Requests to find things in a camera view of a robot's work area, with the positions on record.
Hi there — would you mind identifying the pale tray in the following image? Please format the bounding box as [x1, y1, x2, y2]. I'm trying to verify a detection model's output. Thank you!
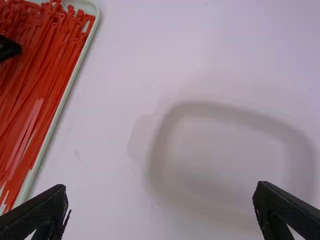
[0, 0, 102, 209]

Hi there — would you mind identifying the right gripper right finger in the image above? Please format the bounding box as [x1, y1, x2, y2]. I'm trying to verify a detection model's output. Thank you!
[252, 180, 320, 240]

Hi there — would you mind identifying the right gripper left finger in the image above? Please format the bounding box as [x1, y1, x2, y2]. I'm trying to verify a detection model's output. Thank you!
[0, 183, 73, 240]

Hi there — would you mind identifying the white dish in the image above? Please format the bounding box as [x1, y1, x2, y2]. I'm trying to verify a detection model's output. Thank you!
[126, 99, 317, 214]

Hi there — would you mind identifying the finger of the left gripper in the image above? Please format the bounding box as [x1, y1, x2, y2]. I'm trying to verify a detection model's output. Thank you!
[0, 33, 23, 64]

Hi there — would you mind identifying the row of orange cable ties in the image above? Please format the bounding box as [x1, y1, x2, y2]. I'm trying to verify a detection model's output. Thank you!
[0, 0, 97, 208]

